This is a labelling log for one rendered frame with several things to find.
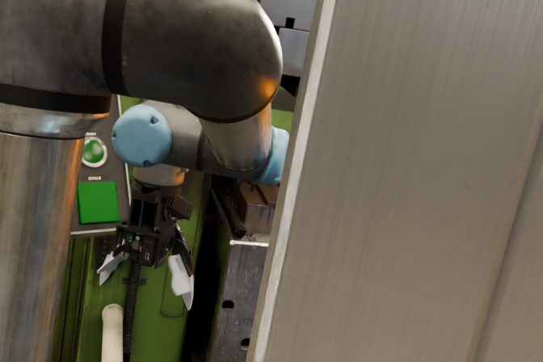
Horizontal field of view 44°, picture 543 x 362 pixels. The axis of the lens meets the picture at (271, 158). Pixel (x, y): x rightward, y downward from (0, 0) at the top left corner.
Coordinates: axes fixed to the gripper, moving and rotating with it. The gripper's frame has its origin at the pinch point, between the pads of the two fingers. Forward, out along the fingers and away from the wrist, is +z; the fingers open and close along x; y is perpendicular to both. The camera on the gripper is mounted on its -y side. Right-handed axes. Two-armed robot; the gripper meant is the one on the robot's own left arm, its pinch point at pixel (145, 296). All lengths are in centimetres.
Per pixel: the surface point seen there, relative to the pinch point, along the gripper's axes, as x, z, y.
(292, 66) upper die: 8, -35, -45
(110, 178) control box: -17.2, -11.1, -19.1
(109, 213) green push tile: -14.9, -5.6, -15.6
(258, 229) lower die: 7.4, 1.0, -44.6
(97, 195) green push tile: -17.5, -8.6, -15.2
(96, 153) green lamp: -20.3, -15.4, -18.6
